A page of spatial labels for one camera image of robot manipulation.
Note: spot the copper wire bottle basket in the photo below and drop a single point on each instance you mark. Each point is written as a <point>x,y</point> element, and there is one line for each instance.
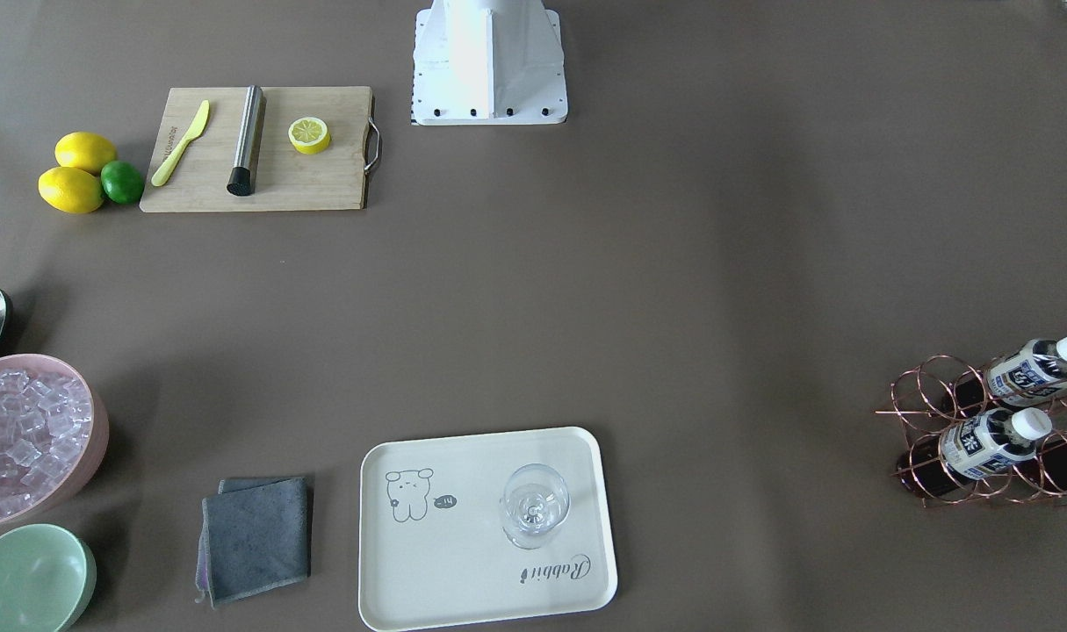
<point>914,400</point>

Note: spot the tea bottle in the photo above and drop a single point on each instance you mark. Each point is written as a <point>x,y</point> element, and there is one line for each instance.
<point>987,445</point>
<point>1030,376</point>

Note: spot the clear wine glass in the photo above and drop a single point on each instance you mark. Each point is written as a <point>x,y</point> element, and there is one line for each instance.
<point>534,503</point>

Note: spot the cream rabbit tray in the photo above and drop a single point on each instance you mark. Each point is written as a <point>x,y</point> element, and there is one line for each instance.
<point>437,544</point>

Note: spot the wooden cutting board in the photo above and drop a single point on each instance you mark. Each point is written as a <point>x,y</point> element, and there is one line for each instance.
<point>286,180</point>

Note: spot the half lemon slice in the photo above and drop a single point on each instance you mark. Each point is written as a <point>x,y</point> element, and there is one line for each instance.
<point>309,135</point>

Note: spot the steel cylinder muddler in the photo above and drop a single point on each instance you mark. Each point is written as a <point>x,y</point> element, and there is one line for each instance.
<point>242,175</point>

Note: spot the grey folded cloth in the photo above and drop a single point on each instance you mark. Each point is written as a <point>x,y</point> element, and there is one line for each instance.
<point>255,537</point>

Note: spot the yellow plastic knife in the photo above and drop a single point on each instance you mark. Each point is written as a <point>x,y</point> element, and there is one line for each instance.
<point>192,132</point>

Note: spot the green lime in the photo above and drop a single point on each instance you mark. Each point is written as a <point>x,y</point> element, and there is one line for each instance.
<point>121,182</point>

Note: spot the upper yellow lemon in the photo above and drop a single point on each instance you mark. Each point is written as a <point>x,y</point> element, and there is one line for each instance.
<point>88,151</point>

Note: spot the yellow lemon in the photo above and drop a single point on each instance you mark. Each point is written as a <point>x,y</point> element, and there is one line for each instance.
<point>71,190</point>
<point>88,151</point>

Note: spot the lower yellow lemon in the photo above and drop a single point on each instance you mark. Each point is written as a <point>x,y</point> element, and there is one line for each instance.
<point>71,190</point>

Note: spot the pink bowl with ice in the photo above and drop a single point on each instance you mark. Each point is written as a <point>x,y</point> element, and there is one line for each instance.
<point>54,434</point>

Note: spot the green empty bowl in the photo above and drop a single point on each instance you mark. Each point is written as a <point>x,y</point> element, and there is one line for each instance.
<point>47,577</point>

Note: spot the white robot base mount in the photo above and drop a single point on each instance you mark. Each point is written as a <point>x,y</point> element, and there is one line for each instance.
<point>488,63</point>

